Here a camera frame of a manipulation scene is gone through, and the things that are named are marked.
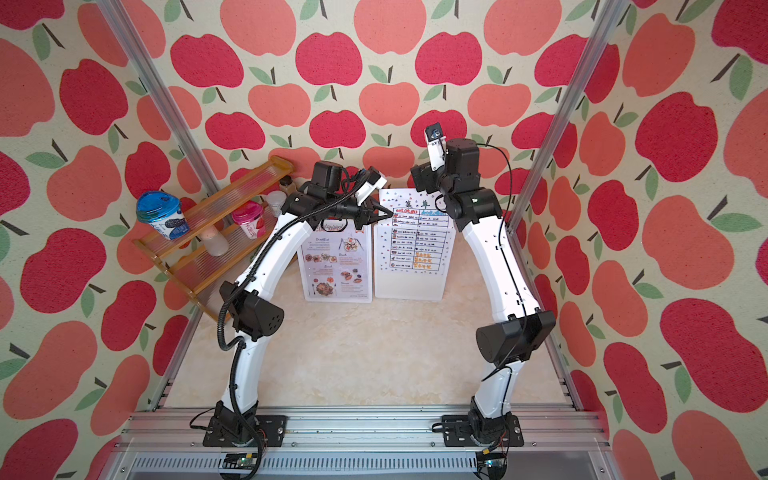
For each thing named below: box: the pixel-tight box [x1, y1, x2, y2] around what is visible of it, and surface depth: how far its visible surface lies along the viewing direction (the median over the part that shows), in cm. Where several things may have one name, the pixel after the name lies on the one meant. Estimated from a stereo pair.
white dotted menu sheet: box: [374, 188, 457, 275], surface depth 84 cm
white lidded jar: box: [267, 190, 287, 218], surface depth 103 cm
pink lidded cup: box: [232, 200, 266, 240], surface depth 92 cm
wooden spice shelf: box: [133, 156, 294, 321], surface depth 92 cm
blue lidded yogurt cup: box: [136, 191, 190, 241], surface depth 75 cm
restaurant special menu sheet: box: [300, 220, 372, 303], surface depth 93 cm
